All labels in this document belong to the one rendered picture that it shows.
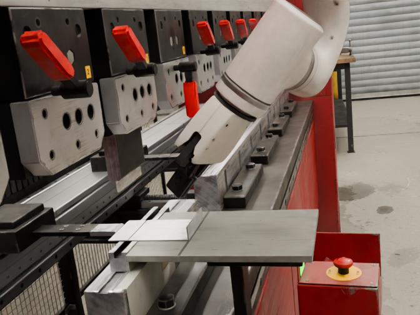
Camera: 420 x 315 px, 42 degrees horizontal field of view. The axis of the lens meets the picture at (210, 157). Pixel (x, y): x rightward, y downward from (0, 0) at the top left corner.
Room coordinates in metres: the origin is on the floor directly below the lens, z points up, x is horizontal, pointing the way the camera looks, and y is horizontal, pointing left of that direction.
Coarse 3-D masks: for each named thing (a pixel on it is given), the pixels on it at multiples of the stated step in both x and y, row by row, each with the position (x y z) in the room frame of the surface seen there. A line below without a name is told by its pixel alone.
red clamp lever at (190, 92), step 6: (174, 66) 0.95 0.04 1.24; (180, 66) 0.94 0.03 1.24; (186, 66) 0.94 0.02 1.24; (192, 66) 0.93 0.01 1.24; (186, 72) 0.94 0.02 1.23; (186, 78) 0.94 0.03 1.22; (192, 78) 0.94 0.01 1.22; (186, 84) 0.94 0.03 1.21; (192, 84) 0.94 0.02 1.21; (186, 90) 0.94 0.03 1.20; (192, 90) 0.93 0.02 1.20; (186, 96) 0.94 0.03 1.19; (192, 96) 0.93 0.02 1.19; (186, 102) 0.94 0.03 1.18; (192, 102) 0.94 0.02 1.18; (198, 102) 0.94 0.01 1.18; (186, 108) 0.94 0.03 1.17; (192, 108) 0.94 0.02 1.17; (198, 108) 0.94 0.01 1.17; (192, 114) 0.94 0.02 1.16
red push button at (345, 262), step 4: (336, 260) 1.03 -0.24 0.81; (340, 260) 1.03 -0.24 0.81; (344, 260) 1.03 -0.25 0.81; (348, 260) 1.03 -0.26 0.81; (336, 264) 1.02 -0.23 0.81; (340, 264) 1.02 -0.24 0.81; (344, 264) 1.01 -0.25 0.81; (348, 264) 1.01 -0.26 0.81; (340, 268) 1.02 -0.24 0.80; (344, 268) 1.01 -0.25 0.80; (348, 268) 1.02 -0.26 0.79; (340, 272) 1.02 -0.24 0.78; (344, 272) 1.02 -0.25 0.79; (348, 272) 1.02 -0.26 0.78
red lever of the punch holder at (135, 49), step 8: (112, 32) 0.68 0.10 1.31; (120, 32) 0.68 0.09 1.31; (128, 32) 0.68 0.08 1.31; (120, 40) 0.68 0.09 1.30; (128, 40) 0.68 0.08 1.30; (136, 40) 0.70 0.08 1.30; (128, 48) 0.69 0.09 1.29; (136, 48) 0.70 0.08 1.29; (128, 56) 0.71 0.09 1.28; (136, 56) 0.71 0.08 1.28; (144, 56) 0.72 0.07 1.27; (136, 64) 0.73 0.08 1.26; (144, 64) 0.73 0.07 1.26; (152, 64) 0.74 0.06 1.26; (128, 72) 0.75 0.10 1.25; (136, 72) 0.74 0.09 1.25; (144, 72) 0.74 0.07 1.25; (152, 72) 0.73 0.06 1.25
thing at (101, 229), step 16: (0, 208) 0.91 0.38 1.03; (16, 208) 0.90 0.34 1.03; (32, 208) 0.89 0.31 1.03; (48, 208) 0.92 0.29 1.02; (0, 224) 0.83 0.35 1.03; (16, 224) 0.83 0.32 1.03; (32, 224) 0.86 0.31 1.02; (48, 224) 0.90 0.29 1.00; (64, 224) 0.87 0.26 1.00; (80, 224) 0.87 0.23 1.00; (96, 224) 0.86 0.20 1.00; (112, 224) 0.85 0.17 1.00; (0, 240) 0.82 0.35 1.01; (16, 240) 0.81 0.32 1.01; (32, 240) 0.85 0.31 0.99
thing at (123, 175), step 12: (132, 132) 0.83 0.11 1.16; (108, 144) 0.77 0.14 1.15; (120, 144) 0.78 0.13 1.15; (132, 144) 0.82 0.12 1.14; (108, 156) 0.77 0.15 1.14; (120, 156) 0.77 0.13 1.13; (132, 156) 0.81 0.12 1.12; (108, 168) 0.77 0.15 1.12; (120, 168) 0.76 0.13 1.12; (132, 168) 0.81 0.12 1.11; (120, 180) 0.77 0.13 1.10; (132, 180) 0.82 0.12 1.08
